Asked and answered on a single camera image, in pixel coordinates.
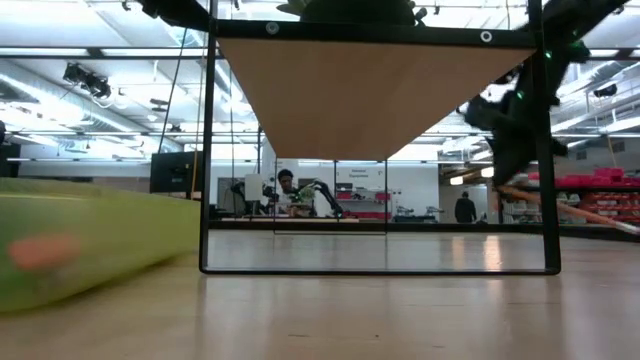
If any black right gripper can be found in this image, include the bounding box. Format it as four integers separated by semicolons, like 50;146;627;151
459;79;532;190

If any long orange pencil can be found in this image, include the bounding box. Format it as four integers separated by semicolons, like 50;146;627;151
496;183;640;236

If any standing person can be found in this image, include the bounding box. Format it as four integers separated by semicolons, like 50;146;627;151
453;190;479;224

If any shelf with red bins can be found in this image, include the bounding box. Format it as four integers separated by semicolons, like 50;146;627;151
524;167;640;225

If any seated person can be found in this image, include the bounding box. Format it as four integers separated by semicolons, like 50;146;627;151
273;168;304;217

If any white board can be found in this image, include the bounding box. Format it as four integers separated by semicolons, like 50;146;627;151
243;173;265;203

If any black monitor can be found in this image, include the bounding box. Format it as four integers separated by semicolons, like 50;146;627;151
149;150;204;195

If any yellow transparent pencil case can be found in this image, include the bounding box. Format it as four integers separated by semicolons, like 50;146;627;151
0;177;202;315

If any black equipment box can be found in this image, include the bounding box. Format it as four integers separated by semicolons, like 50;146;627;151
0;119;22;179

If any black metal table frame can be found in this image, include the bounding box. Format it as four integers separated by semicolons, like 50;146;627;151
207;219;640;244

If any black hanging camera rig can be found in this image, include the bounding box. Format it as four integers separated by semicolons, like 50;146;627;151
62;62;114;100

